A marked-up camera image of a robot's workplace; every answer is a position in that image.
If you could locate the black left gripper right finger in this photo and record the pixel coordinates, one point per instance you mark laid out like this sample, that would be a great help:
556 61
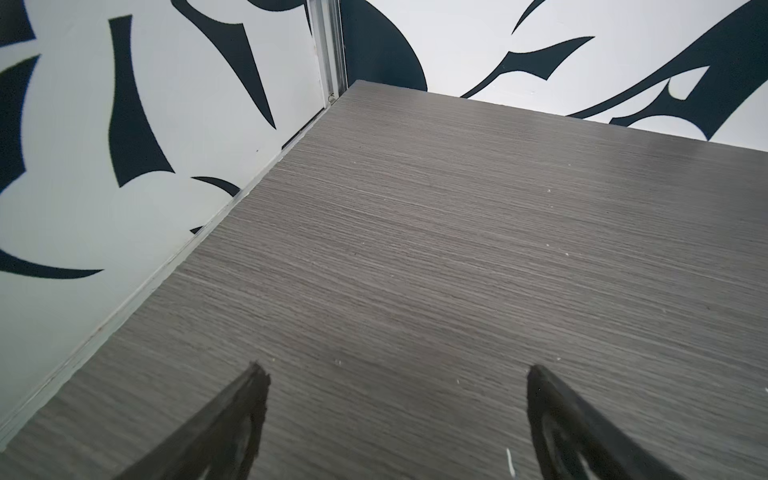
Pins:
573 440

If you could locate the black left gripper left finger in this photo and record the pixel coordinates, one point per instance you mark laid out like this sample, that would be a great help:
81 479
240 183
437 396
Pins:
221 441

